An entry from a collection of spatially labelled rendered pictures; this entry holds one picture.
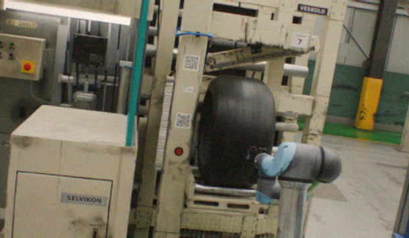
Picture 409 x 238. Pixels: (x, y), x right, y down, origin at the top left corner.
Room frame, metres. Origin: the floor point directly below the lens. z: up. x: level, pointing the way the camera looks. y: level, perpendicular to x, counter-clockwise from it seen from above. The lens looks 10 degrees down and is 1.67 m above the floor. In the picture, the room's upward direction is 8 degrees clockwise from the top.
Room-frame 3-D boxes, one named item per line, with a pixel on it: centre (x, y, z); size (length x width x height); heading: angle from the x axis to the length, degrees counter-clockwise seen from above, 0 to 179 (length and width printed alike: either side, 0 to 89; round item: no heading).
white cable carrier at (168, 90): (2.40, 0.18, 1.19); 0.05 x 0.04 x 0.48; 9
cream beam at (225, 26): (2.82, -0.22, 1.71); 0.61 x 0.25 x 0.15; 99
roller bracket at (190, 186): (2.48, 0.03, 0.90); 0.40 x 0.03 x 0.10; 9
